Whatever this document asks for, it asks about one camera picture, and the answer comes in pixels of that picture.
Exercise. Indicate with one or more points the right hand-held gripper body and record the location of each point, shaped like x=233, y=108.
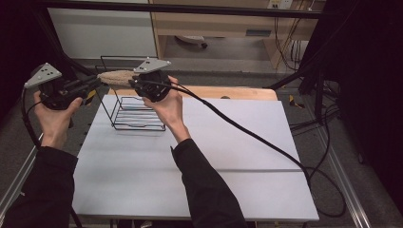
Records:
x=151, y=84

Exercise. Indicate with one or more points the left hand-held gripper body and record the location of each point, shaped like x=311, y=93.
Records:
x=53, y=88

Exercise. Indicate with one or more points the beige towel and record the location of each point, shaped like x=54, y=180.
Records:
x=115, y=78

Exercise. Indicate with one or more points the person's right hand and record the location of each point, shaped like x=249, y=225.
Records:
x=169, y=109

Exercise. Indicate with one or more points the person's left hand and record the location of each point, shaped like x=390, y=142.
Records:
x=55, y=123

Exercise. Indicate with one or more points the yellow black tape strip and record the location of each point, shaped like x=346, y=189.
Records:
x=295, y=102
x=91, y=95

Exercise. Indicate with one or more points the white cabinet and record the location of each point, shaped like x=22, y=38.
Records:
x=101, y=31

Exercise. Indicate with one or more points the white chair base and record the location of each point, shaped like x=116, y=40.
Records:
x=191, y=39

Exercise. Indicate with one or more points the black curtain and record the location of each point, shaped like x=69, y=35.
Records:
x=15, y=41
x=374, y=95

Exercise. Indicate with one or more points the wooden table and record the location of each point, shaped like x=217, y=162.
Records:
x=221, y=92

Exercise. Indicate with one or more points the light wooden desk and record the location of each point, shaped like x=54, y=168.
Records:
x=215, y=25

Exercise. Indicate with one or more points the white table board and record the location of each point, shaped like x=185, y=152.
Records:
x=247, y=190

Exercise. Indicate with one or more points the white power strip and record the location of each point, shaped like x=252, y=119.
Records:
x=280, y=3

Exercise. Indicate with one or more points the black horizontal frame bar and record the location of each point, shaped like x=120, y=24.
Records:
x=190, y=9

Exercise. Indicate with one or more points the aluminium floor rail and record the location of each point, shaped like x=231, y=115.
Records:
x=19, y=180
x=342, y=177

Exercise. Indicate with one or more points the black frame post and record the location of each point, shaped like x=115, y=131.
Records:
x=319, y=95

